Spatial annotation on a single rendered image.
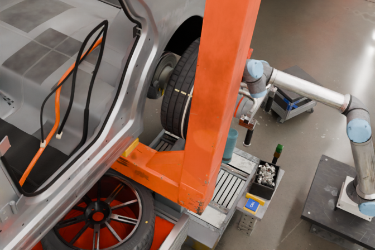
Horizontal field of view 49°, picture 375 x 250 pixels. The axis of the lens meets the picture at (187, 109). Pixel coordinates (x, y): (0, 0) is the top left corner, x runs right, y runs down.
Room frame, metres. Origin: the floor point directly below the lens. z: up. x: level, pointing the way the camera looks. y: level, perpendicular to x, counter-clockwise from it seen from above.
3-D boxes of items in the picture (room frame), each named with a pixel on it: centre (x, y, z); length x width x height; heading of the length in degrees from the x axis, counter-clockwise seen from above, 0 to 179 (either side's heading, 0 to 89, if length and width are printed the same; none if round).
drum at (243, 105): (1.90, -0.30, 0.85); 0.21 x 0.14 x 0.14; 66
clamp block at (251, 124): (1.69, -0.35, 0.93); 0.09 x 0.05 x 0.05; 66
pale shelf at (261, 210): (1.61, -0.54, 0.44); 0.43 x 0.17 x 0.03; 156
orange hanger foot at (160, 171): (1.53, 0.19, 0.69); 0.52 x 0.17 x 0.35; 66
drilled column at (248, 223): (1.58, -0.52, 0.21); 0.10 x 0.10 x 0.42; 66
